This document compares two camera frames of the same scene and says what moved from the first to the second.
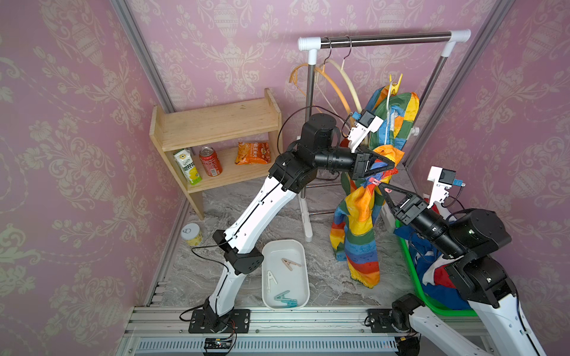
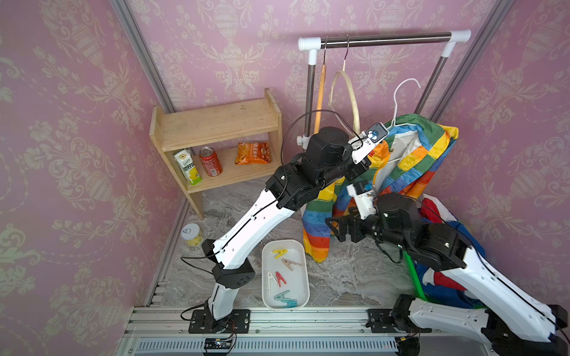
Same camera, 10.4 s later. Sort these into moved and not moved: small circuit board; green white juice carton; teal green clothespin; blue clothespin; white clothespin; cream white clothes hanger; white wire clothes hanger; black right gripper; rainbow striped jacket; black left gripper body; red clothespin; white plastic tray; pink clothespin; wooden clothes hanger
Moved: black right gripper; red clothespin; rainbow striped jacket; cream white clothes hanger; wooden clothes hanger; white wire clothes hanger
Not moved: small circuit board; pink clothespin; white plastic tray; black left gripper body; teal green clothespin; white clothespin; blue clothespin; green white juice carton
